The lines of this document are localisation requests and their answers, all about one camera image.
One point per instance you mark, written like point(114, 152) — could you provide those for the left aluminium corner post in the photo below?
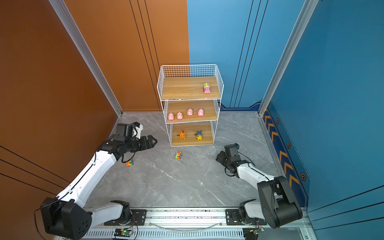
point(76, 36)

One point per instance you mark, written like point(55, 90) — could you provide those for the circuit board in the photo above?
point(123, 233)
point(252, 233)

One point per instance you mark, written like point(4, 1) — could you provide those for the orange pikachu figure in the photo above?
point(182, 135)

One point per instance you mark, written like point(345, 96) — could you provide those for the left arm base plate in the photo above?
point(136, 217)

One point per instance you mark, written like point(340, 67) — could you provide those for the left circuit board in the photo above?
point(123, 233)

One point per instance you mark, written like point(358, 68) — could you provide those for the right circuit board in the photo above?
point(252, 233)

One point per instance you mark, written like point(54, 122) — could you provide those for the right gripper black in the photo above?
point(220, 157)

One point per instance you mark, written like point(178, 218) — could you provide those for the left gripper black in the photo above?
point(145, 145)

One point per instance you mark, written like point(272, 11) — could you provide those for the grey hooded pikachu figure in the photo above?
point(199, 135)

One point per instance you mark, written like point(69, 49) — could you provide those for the aluminium rail frame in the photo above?
point(203, 223)

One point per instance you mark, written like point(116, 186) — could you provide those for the pink toy truck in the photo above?
point(207, 88)

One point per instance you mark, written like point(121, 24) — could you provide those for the white wire wooden shelf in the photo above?
point(181, 87)

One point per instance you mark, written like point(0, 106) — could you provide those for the pink pig toy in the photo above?
point(171, 117)
point(179, 116)
point(189, 112)

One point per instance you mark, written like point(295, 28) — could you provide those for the right aluminium corner post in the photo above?
point(291, 45)

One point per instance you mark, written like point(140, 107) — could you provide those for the aluminium corner post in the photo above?
point(291, 45)
point(76, 36)

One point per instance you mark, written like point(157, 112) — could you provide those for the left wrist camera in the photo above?
point(137, 129)

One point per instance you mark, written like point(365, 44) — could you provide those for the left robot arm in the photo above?
point(66, 215)

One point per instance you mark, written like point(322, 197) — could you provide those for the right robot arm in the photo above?
point(277, 203)

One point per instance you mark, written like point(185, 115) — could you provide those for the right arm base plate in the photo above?
point(236, 217)

